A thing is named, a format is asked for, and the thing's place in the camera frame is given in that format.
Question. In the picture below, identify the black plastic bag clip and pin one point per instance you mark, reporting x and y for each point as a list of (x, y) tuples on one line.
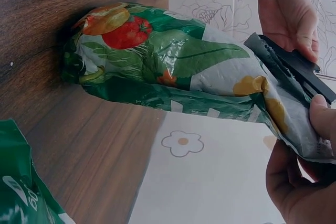
[(305, 69)]

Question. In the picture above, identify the green plastic bag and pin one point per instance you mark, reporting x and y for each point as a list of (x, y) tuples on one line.
[(15, 161)]

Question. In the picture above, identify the vegetable-printed green white bag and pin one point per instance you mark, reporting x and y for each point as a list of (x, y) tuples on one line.
[(168, 58)]

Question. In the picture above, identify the person's left thumb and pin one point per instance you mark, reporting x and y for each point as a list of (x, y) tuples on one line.
[(307, 40)]

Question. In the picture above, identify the person's right hand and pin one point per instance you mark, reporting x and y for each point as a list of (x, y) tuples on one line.
[(309, 203)]

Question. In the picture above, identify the person's left hand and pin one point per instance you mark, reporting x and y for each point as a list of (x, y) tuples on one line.
[(281, 11)]

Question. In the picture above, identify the person's right thumb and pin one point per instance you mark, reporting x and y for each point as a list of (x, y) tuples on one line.
[(321, 119)]

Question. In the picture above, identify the person's left fingers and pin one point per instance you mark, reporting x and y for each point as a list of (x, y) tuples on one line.
[(316, 41)]

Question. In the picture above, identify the person's right fingers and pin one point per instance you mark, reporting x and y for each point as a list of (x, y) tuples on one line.
[(282, 171)]

